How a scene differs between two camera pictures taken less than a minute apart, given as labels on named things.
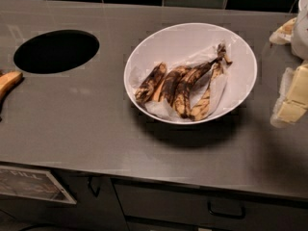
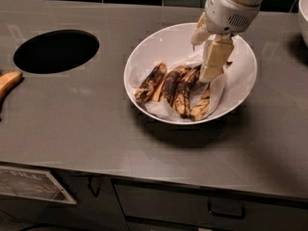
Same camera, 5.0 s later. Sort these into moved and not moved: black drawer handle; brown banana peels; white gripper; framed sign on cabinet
Moved: white gripper
Not moved: framed sign on cabinet; black drawer handle; brown banana peels
